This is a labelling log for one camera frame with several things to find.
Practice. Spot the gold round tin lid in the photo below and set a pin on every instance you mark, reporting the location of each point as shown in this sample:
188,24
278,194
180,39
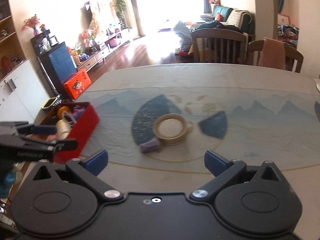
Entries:
170,129

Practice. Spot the blue mountain table mat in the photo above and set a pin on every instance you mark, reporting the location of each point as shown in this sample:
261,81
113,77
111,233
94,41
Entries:
252,125

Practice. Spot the dark wooden dining chair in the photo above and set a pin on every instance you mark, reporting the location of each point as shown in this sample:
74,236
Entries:
218,46

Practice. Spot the yellow item in box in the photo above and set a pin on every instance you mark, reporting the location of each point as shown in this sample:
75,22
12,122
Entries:
63,129

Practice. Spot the wooden chair with pink cloth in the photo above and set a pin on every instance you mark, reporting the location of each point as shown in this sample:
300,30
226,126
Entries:
275,54

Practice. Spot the blue gloved hand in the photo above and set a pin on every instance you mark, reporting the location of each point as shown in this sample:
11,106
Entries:
10,175

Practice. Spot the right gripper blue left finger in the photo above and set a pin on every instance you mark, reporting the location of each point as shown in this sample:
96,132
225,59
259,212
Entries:
96,162

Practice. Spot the orange gift box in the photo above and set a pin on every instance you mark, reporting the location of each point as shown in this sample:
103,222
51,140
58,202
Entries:
77,84

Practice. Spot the purple spiky toy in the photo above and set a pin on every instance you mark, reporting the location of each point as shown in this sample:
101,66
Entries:
78,111

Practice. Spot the red metal tin box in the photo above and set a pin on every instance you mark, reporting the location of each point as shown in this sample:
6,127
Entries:
81,131

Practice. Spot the purple eraser block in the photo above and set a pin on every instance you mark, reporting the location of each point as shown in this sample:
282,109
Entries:
150,146

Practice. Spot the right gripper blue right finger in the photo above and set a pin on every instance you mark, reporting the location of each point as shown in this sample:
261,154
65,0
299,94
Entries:
215,163

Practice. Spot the white tv console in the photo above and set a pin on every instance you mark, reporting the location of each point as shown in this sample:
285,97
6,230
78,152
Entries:
99,52

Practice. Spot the blue screen cabinet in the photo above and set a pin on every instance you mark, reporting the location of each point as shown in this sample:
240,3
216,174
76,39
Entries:
58,67

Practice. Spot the teal sofa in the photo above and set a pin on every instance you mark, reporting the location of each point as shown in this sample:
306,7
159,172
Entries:
242,19

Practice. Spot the orange fruit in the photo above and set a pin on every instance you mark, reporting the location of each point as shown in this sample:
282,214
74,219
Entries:
61,110

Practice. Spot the white sunglasses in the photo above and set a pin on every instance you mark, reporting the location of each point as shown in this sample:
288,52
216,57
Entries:
67,117

